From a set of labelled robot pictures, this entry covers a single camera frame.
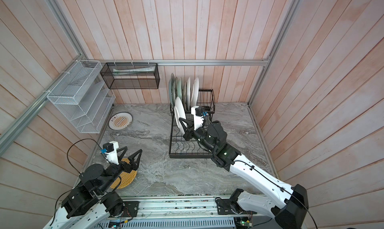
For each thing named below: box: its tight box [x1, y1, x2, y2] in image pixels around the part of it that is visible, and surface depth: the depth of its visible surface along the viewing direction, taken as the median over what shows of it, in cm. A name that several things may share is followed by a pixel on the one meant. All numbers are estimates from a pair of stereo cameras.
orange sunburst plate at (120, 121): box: [108, 112, 133, 131], surface depth 112 cm
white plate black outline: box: [190, 77, 200, 108], surface depth 80 cm
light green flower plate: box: [177, 77, 183, 101], surface depth 80 cm
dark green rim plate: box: [174, 96, 187, 135], surface depth 65 cm
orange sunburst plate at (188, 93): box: [186, 77, 191, 111], surface depth 80 cm
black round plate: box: [182, 82, 187, 111], surface depth 80 cm
